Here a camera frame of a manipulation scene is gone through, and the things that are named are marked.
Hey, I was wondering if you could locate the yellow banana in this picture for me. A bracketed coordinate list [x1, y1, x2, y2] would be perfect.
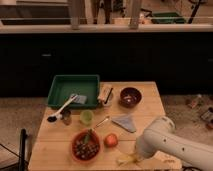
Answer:
[116, 153, 142, 166]

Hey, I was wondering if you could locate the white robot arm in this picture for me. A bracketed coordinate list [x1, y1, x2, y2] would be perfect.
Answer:
[135, 116, 213, 171]

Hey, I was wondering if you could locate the dark purple bowl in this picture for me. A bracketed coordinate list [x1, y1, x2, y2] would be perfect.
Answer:
[120, 87, 142, 108]

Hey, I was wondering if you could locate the orange bowl with grapes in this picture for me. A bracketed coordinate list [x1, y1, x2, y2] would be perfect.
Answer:
[70, 130, 101, 164]

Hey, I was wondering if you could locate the tan scrub brush block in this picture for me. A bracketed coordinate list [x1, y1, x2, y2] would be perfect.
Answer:
[98, 84, 113, 105]

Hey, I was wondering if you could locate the grey sponge in tray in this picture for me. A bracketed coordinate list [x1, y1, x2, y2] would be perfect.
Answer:
[74, 95, 87, 104]

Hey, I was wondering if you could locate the metal spoon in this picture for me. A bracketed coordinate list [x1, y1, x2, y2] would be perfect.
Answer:
[91, 116, 110, 131]

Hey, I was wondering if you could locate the light green cup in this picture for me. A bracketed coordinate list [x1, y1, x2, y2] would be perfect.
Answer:
[79, 110, 93, 125]

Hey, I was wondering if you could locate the grey triangular cloth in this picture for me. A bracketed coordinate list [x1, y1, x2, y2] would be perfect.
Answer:
[112, 114, 137, 133]

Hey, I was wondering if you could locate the green plastic tray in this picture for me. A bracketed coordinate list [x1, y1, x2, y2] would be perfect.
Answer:
[47, 75, 100, 109]

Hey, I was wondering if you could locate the red orange tomato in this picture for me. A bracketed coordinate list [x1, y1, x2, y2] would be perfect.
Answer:
[104, 133, 118, 148]

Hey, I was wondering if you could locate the green bin in background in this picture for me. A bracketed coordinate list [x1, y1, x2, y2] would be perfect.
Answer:
[151, 12, 186, 24]

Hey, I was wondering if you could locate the black pole at left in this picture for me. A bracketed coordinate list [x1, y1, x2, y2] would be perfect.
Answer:
[19, 129, 27, 171]

